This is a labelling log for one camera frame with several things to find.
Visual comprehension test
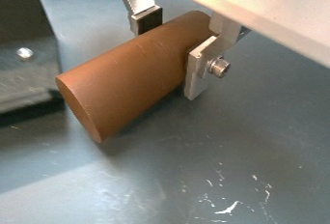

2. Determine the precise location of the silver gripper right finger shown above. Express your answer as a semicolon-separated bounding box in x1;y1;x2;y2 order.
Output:
185;13;250;100

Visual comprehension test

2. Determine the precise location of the brown cylinder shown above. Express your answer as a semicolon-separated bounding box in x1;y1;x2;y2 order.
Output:
55;11;213;142

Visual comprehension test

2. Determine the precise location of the dark grey curved cradle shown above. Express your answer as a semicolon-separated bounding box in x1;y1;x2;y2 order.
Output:
0;0;66;126

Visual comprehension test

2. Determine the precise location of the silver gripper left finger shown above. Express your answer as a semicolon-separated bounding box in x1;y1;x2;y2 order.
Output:
123;0;163;36

